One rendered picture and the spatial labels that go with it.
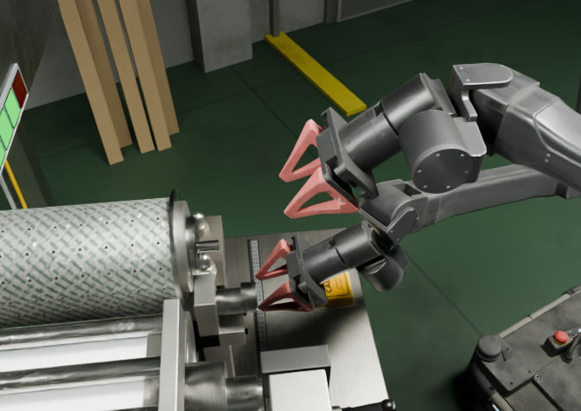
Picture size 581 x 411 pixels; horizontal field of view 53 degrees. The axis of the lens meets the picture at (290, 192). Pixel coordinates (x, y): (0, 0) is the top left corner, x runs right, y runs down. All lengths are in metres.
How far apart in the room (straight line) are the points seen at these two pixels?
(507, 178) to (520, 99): 0.41
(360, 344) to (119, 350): 0.68
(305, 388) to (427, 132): 0.26
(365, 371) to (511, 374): 0.86
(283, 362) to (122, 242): 0.33
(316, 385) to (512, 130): 0.32
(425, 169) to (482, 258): 1.93
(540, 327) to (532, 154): 1.45
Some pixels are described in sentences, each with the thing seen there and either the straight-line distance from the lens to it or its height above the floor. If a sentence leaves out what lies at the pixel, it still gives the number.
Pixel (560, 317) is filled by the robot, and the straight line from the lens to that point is 2.07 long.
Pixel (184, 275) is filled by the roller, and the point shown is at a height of 1.26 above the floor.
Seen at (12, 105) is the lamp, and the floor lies 1.19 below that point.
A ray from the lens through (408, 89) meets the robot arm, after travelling 0.61.
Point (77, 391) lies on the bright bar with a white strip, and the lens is 0.45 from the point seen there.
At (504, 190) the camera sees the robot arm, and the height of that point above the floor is 1.15.
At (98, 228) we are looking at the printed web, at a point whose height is 1.31.
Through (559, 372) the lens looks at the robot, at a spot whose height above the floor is 0.26.
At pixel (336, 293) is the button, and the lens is 1.10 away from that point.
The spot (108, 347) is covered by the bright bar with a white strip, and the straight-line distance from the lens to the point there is 0.46.
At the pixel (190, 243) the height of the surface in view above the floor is 1.28.
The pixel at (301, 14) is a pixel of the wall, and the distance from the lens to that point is 3.73.
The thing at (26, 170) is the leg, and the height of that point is 0.74.
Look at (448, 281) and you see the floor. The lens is 2.35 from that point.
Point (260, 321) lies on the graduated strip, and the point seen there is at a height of 0.90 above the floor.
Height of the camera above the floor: 1.81
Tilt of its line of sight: 44 degrees down
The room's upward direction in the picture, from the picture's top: straight up
